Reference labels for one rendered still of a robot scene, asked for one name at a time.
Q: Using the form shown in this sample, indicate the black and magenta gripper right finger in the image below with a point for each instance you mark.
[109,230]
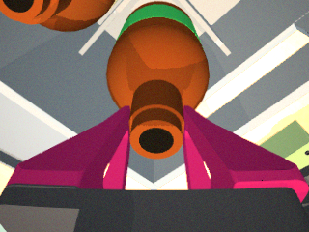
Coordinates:
[233,161]

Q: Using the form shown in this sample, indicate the dark grey crate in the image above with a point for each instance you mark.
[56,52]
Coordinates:
[54,75]

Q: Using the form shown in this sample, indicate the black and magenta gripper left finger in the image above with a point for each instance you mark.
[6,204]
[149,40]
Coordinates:
[82,159]

